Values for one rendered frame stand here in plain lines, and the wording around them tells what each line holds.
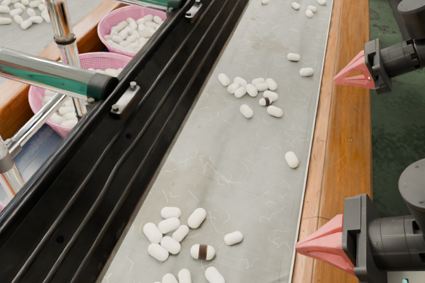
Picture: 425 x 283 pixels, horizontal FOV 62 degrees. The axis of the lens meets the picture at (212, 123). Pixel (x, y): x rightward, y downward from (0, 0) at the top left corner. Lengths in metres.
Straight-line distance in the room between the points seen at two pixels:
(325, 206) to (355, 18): 0.74
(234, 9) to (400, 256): 0.34
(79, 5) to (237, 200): 0.82
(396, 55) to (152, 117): 0.52
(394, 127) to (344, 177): 1.44
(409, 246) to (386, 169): 1.47
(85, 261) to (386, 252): 0.31
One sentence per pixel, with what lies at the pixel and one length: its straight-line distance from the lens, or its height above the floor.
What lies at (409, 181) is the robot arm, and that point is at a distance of 0.37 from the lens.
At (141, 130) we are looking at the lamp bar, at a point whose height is 1.08.
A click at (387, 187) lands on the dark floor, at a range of 1.82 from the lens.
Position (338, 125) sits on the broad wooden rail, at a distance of 0.80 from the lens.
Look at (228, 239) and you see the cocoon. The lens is 0.59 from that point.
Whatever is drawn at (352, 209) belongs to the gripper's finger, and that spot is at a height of 0.93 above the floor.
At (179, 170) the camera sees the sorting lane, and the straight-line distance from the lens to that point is 0.68.
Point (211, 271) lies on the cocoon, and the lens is 0.56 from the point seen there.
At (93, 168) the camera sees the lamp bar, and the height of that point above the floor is 1.09.
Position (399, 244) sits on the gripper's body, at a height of 0.95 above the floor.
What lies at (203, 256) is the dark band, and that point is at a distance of 0.58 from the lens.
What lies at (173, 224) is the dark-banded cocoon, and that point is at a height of 0.76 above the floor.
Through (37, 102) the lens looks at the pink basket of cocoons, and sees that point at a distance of 0.85.
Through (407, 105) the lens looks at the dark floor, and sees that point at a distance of 2.33.
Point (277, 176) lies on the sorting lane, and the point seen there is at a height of 0.74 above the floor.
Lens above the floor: 1.28
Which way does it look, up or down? 45 degrees down
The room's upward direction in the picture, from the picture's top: 6 degrees clockwise
